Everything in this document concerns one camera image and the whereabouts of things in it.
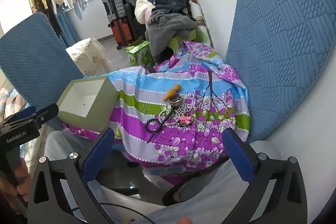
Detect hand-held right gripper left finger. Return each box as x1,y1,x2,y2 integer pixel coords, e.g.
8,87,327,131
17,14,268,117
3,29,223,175
28,127,116,224

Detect red suitcase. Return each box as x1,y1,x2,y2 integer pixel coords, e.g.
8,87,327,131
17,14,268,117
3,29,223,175
109,19,134,50

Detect black beaded bracelet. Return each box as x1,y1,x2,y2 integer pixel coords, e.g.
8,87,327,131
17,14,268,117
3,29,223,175
146,119,162,134

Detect person's white trousers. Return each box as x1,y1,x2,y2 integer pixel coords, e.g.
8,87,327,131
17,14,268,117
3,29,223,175
43,130,281,224

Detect person's left hand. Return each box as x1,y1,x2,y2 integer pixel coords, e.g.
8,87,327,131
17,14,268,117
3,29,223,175
0,158,33,205

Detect green cardboard carton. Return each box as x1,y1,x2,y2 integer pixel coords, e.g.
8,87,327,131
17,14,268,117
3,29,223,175
125,41,154,67

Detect black cable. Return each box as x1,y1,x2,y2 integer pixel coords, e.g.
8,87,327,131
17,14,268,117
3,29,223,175
71,202,158,224

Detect green gift box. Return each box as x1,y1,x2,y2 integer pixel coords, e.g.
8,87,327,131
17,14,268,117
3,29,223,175
56,76,120,135

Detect plaid cloth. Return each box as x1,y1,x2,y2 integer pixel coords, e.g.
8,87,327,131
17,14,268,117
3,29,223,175
0,88,24,119

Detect black suitcase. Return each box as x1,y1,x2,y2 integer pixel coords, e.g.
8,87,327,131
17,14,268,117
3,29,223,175
123,2,139,43

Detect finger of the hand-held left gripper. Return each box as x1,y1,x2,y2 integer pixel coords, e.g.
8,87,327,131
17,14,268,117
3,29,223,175
31,104,59,125
3,105,37,126

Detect large blue quilted chair back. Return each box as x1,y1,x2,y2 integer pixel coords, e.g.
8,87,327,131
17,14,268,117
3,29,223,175
225,0,336,143

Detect green plastic stool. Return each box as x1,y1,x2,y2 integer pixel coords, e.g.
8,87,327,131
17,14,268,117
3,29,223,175
169,30,198,52

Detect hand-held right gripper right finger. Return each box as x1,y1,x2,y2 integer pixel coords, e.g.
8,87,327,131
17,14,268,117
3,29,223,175
223,127,308,224

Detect grey suitcase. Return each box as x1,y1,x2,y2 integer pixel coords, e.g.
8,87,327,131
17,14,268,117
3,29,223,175
101,0,126,22

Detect silver bangles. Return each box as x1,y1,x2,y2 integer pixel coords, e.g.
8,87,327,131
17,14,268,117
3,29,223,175
158,106,196,127

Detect orange carrot hair clip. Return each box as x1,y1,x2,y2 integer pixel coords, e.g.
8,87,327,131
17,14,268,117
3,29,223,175
164,84,181,102

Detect black hair stick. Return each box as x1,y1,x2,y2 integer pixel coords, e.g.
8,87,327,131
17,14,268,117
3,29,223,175
147,109,176,143

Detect floral striped bed sheet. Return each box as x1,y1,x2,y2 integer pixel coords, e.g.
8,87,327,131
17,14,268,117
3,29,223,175
62,41,251,185

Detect grey fleece blanket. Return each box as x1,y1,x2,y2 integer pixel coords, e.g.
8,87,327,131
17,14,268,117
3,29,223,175
145,10,198,56

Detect blue curtain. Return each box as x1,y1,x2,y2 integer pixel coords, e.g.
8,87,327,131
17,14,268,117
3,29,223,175
56,10,80,47

